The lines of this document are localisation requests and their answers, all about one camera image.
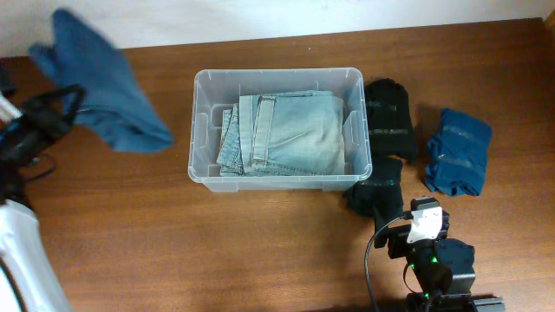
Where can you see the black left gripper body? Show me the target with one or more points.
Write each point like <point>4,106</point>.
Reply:
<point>48,120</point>

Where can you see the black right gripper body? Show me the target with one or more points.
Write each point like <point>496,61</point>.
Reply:
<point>398,241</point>

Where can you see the dark blue jeans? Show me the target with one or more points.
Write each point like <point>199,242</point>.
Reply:
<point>114,107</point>

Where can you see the blue taped shirt bundle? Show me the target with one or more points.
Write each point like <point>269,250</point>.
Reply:
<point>458,155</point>

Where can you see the light blue jeans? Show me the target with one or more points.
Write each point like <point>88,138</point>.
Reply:
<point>285,134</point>

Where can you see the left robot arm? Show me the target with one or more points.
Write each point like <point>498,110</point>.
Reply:
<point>23,259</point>

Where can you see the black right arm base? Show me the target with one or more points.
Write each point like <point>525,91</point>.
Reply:
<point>454,303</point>

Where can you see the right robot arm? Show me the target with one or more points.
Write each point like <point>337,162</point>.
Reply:
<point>443,266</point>

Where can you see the black taped cloth bundle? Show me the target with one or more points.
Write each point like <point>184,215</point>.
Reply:
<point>380,195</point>

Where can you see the black taped shirt bundle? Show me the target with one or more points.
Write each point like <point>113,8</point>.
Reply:
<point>391,131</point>

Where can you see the clear plastic storage bin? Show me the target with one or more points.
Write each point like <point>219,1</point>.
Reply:
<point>216,90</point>

